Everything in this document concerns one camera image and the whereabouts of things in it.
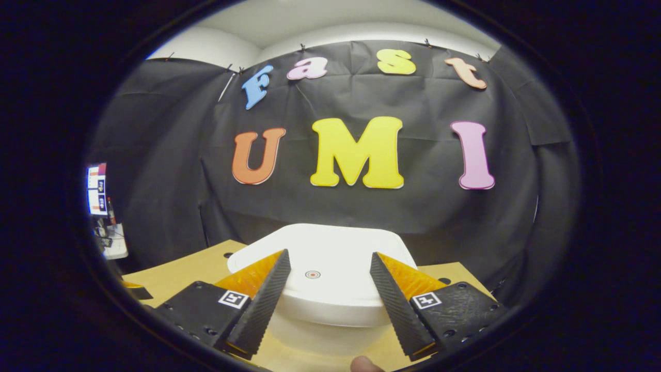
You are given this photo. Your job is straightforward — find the computer monitor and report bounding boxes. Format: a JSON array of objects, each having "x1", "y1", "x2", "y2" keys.
[{"x1": 87, "y1": 163, "x2": 108, "y2": 216}]

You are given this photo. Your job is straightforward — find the wooden desktop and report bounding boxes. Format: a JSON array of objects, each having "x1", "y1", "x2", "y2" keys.
[{"x1": 121, "y1": 239, "x2": 491, "y2": 372}]

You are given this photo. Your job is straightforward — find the black backdrop cloth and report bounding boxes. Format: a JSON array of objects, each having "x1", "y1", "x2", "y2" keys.
[{"x1": 85, "y1": 40, "x2": 581, "y2": 305}]

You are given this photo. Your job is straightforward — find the white desktop garbage bin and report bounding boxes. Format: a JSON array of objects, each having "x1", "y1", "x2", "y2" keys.
[{"x1": 227, "y1": 223, "x2": 419, "y2": 357}]

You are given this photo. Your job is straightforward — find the white side table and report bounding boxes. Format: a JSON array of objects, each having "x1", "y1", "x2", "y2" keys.
[{"x1": 98, "y1": 223, "x2": 129, "y2": 260}]

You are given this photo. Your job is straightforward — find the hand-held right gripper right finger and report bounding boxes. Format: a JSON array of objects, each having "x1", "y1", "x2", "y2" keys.
[{"x1": 370, "y1": 252, "x2": 508, "y2": 362}]

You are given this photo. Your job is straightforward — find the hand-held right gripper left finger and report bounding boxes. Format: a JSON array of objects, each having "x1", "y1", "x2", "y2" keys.
[{"x1": 154, "y1": 249, "x2": 291, "y2": 361}]

